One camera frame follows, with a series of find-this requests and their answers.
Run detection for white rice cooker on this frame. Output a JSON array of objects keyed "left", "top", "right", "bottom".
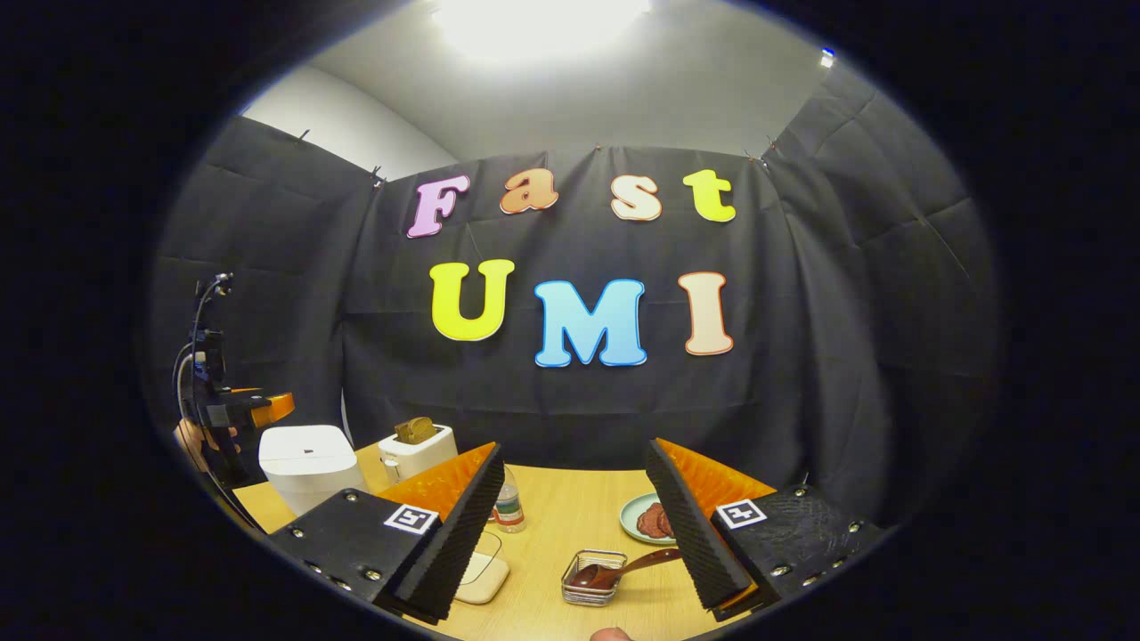
[{"left": 258, "top": 425, "right": 368, "bottom": 517}]

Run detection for ceiling light panel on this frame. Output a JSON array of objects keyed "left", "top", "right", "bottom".
[{"left": 432, "top": 0, "right": 651, "bottom": 61}]

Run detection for brown wooden spoon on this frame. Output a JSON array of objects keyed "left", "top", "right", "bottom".
[{"left": 568, "top": 548, "right": 682, "bottom": 591}]

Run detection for light green plate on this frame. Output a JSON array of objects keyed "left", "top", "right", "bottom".
[{"left": 620, "top": 492, "right": 678, "bottom": 546}]

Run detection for clear wire chopstick holder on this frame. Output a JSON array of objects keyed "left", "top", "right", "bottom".
[{"left": 561, "top": 549, "right": 628, "bottom": 607}]

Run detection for black backdrop cloth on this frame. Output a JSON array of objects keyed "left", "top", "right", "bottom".
[{"left": 147, "top": 67, "right": 1003, "bottom": 526}]

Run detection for clear plastic sheet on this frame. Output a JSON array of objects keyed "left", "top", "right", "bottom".
[{"left": 459, "top": 531, "right": 502, "bottom": 584}]

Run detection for cream rounded board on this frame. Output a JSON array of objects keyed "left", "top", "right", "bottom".
[{"left": 454, "top": 552, "right": 510, "bottom": 606}]

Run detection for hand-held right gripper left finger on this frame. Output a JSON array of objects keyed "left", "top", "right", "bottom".
[{"left": 265, "top": 442, "right": 506, "bottom": 624}]

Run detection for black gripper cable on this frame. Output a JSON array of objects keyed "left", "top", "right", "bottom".
[{"left": 174, "top": 272, "right": 234, "bottom": 419}]

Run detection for clear plastic bottle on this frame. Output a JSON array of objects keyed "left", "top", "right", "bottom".
[{"left": 493, "top": 463, "right": 526, "bottom": 533}]

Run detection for white toaster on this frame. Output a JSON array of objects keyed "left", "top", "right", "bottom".
[{"left": 378, "top": 426, "right": 459, "bottom": 484}]

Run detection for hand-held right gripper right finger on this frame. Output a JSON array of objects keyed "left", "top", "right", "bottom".
[{"left": 643, "top": 438, "right": 887, "bottom": 622}]

